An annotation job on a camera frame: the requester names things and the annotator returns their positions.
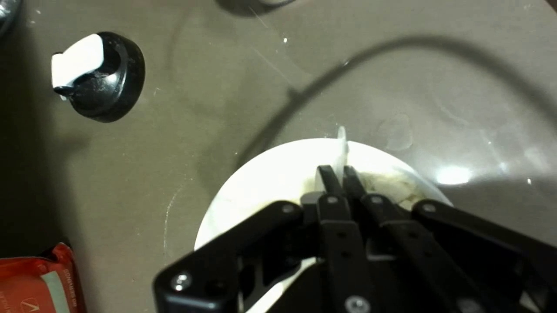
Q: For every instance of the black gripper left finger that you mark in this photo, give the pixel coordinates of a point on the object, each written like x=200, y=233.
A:
x=261, y=254

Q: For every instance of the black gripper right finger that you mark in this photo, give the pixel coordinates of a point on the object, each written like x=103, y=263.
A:
x=453, y=261

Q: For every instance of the white plastic scoop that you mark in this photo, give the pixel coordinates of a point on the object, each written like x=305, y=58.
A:
x=341, y=145

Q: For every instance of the white bowl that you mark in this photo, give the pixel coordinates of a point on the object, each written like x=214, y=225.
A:
x=266, y=174

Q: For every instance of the small shaker cup black lid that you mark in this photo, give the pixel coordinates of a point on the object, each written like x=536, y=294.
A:
x=254, y=4

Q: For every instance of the black whey protein bag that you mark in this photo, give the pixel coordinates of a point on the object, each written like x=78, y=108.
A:
x=28, y=284

